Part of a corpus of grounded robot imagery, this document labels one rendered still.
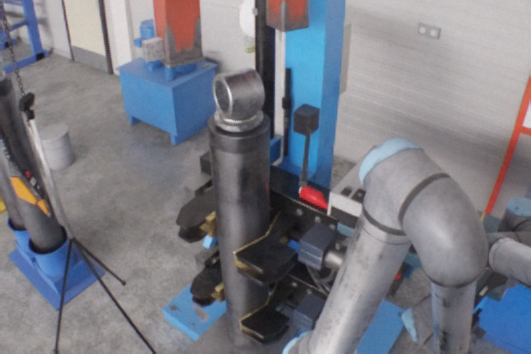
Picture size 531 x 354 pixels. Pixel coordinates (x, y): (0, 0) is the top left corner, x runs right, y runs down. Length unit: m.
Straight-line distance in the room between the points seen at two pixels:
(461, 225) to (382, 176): 0.16
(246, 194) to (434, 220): 1.00
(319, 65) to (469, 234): 1.17
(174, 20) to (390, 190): 0.77
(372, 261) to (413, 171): 0.19
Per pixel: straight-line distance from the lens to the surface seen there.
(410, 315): 1.20
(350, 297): 0.86
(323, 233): 1.71
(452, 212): 0.65
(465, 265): 0.68
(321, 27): 1.64
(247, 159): 1.46
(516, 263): 1.01
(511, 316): 2.66
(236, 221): 1.64
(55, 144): 4.05
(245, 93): 1.38
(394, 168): 0.70
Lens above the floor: 2.22
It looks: 34 degrees down
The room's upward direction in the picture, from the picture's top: straight up
